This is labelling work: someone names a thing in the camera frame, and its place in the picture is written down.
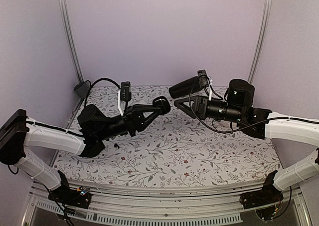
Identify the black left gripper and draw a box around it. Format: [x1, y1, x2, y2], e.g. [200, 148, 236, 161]
[97, 104, 162, 141]

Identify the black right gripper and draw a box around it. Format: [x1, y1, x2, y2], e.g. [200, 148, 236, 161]
[173, 95, 244, 124]

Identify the black round earbud case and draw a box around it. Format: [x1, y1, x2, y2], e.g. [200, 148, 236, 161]
[152, 96, 171, 115]

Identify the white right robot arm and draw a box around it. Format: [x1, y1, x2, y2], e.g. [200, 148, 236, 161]
[169, 75, 319, 204]

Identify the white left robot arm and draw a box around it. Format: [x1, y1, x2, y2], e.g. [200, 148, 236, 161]
[0, 104, 170, 203]

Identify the black cylindrical speaker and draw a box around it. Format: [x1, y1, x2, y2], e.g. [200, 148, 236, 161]
[169, 76, 202, 99]

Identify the floral patterned table mat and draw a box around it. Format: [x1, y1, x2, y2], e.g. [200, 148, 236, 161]
[53, 85, 284, 188]

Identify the grey mug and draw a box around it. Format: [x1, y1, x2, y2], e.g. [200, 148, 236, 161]
[73, 80, 91, 99]

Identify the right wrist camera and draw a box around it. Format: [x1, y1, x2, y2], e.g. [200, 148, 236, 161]
[197, 69, 213, 101]

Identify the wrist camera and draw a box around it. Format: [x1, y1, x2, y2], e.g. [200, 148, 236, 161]
[197, 69, 213, 101]
[117, 81, 132, 116]

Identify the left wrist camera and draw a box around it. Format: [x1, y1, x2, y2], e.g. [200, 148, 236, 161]
[117, 81, 132, 116]

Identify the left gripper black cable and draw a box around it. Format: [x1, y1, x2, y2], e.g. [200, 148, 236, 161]
[84, 77, 123, 107]

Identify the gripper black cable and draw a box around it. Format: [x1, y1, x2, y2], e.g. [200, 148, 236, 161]
[188, 80, 270, 134]
[84, 77, 123, 107]

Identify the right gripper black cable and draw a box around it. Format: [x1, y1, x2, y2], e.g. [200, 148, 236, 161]
[188, 80, 270, 134]

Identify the aluminium front rail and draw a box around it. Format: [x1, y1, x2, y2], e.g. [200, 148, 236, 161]
[23, 178, 310, 226]

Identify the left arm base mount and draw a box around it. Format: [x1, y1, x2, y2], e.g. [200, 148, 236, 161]
[48, 170, 92, 209]

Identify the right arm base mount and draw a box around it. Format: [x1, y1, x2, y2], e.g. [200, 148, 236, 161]
[239, 170, 284, 209]

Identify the right aluminium frame post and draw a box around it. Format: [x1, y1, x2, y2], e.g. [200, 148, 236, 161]
[248, 0, 272, 84]

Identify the aluminium frame post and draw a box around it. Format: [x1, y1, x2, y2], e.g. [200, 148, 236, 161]
[58, 0, 84, 82]
[248, 0, 272, 84]

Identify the left aluminium frame post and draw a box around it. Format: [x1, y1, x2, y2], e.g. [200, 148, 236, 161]
[58, 0, 84, 82]

